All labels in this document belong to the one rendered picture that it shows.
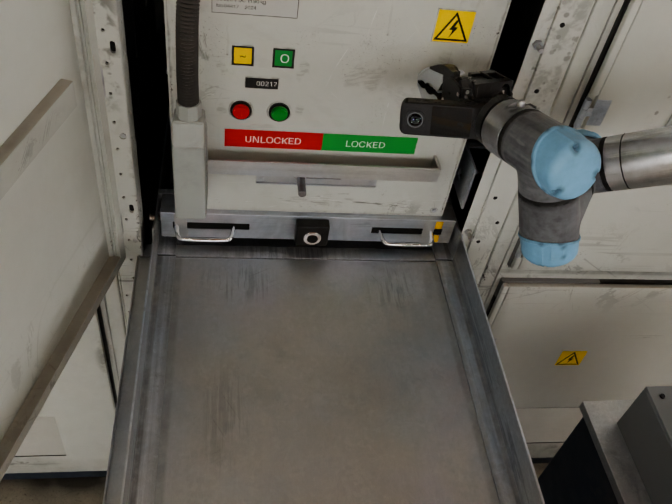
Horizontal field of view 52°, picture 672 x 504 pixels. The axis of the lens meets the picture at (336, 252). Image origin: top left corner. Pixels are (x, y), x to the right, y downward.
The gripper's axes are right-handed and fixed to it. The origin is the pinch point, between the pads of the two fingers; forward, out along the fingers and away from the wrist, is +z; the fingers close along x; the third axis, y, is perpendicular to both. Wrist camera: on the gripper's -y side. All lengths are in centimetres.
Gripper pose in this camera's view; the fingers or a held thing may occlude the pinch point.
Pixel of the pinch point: (418, 79)
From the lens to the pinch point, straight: 110.0
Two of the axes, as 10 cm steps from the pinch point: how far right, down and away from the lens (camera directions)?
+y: 9.3, -1.7, 3.3
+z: -3.7, -5.0, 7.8
